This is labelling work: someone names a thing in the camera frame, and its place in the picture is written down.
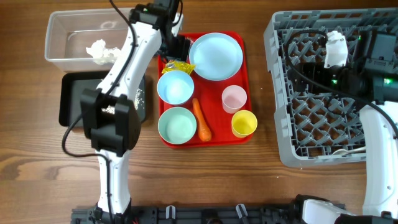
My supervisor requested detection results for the yellow wrapper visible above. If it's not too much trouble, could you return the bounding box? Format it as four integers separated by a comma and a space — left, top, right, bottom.
162, 60, 196, 75

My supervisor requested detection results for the light blue bowl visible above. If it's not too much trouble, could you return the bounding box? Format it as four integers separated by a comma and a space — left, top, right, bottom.
157, 70, 195, 106

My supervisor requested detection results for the white rice pile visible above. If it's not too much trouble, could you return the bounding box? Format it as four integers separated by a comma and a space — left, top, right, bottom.
101, 88, 146, 118

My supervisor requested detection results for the white tissue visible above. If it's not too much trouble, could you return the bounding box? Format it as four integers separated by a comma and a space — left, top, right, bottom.
86, 39, 121, 65

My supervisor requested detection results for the green bowl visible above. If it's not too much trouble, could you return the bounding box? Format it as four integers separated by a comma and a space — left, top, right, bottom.
158, 107, 197, 145

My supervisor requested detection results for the orange carrot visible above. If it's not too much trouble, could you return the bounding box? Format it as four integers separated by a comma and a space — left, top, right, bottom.
192, 98, 212, 142

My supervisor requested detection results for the red foil wrapper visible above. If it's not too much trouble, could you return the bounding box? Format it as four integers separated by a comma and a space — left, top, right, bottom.
185, 37, 194, 44

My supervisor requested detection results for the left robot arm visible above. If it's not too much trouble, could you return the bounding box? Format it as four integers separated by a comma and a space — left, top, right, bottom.
79, 1, 190, 223

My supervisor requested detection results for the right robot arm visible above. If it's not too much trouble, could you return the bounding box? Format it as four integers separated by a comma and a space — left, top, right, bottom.
284, 30, 397, 223

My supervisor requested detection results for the grey dishwasher rack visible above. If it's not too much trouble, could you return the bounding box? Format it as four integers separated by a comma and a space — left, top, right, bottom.
264, 8, 397, 168

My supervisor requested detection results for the light blue plate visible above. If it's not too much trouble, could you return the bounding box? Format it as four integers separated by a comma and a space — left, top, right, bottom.
188, 32, 243, 81

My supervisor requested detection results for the red serving tray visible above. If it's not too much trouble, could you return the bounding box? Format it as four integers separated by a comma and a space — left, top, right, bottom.
160, 31, 253, 149

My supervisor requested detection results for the white spoon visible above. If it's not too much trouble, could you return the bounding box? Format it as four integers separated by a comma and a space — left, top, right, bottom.
332, 146, 366, 156

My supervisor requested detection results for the pink cup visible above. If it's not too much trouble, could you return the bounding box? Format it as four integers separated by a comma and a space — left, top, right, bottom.
221, 85, 248, 114

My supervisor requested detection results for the yellow cup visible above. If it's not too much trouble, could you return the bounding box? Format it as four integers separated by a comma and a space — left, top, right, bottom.
231, 110, 258, 138

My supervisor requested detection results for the clear plastic bin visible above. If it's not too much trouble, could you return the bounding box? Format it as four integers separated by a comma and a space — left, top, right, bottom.
44, 8, 127, 73

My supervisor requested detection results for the black plastic tray bin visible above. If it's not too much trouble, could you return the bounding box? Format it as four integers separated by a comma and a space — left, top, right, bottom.
58, 71, 146, 127

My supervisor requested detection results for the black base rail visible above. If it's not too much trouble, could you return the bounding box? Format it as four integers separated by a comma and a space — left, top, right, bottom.
70, 204, 304, 224

